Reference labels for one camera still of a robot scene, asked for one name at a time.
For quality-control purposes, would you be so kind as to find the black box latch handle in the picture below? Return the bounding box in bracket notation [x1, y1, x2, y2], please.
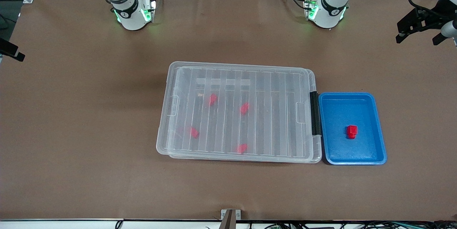
[309, 91, 322, 136]

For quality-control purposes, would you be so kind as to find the clear plastic storage box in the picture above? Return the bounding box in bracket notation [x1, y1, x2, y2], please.
[167, 65, 322, 164]

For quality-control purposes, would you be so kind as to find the blue plastic tray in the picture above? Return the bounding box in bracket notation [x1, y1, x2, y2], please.
[318, 92, 388, 165]

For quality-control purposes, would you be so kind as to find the grey metal bracket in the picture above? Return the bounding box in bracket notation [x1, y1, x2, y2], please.
[221, 209, 242, 220]

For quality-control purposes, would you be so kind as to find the clear plastic box lid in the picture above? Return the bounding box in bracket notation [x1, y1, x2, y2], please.
[156, 61, 314, 159]

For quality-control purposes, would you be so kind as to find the brown vertical bar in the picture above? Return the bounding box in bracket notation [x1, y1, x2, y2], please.
[221, 210, 237, 229]

